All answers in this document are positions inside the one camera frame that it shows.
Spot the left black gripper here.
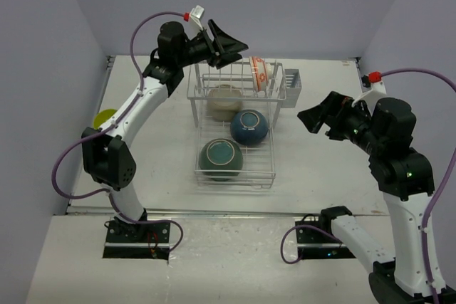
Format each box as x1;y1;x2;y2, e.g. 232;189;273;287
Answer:
177;21;248;70

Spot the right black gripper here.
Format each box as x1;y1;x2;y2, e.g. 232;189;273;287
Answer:
299;89;384;154

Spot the white orange patterned bowl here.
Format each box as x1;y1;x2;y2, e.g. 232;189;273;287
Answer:
249;56;274;93

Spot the blue bowl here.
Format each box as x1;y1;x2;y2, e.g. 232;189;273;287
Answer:
230;110;269;146

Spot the dark green bowl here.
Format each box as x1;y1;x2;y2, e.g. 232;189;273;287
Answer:
199;138;244;182

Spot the yellow bowl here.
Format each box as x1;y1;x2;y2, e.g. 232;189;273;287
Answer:
93;109;117;129

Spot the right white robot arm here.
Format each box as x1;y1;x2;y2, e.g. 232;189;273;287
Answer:
298;91;455;303

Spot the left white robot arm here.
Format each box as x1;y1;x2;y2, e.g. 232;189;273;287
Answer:
82;20;248;242

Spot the grey cutlery holder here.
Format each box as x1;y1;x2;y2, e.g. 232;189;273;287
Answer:
282;68;302;108

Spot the beige bowl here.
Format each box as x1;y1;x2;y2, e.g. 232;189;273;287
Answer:
207;84;243;122

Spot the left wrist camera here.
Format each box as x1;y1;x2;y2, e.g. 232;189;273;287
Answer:
188;5;204;33

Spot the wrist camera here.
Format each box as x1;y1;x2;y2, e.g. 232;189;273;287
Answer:
352;71;387;109
188;5;204;33

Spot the white wire dish rack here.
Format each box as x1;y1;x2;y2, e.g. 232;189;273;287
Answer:
187;57;286;189

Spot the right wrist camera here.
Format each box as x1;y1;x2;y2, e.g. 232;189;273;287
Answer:
352;71;387;109

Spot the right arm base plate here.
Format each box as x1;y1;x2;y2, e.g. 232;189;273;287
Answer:
295;214;355;260

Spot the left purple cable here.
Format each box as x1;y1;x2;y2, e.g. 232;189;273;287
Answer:
51;11;192;258

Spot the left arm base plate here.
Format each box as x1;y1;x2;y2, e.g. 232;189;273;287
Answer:
103;218;170;261

